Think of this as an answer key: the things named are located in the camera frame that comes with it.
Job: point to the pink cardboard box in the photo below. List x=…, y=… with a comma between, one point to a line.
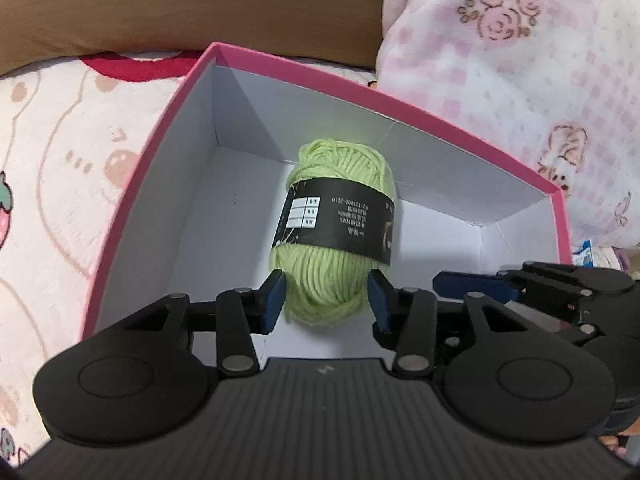
x=200, y=210

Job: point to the brown pillow with cloud embroidery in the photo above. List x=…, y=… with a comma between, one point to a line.
x=175, y=5

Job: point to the small white tissue packet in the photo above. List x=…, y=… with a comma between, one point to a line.
x=584, y=255

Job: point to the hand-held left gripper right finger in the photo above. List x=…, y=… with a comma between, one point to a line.
x=380, y=300

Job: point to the green yarn ball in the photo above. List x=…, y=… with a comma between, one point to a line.
x=330, y=270

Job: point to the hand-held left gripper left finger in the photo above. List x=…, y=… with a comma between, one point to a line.
x=270, y=305

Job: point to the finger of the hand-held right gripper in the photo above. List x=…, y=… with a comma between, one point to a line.
x=470, y=285
x=575, y=277

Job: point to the person's right hand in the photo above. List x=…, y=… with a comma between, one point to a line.
x=627, y=440

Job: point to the pink checked printed blanket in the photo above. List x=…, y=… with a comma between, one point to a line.
x=500, y=85

